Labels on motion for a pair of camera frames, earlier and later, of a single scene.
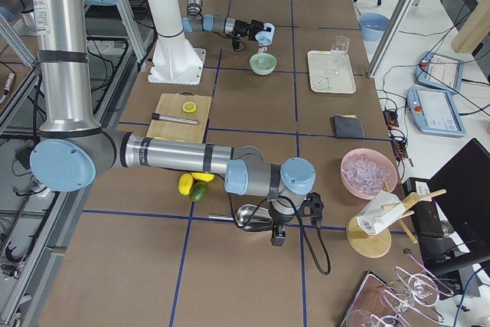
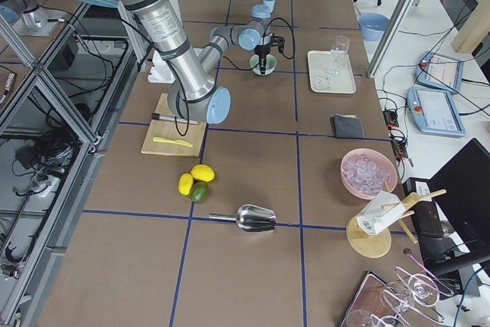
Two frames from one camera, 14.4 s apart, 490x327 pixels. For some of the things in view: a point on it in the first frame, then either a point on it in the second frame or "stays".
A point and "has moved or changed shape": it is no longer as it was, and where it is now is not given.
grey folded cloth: x=347 y=125 stays
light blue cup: x=265 y=37 has moved or changed shape
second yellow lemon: x=185 y=184 stays
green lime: x=199 y=191 stays
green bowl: x=262 y=63 stays
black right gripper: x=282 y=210 → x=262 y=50
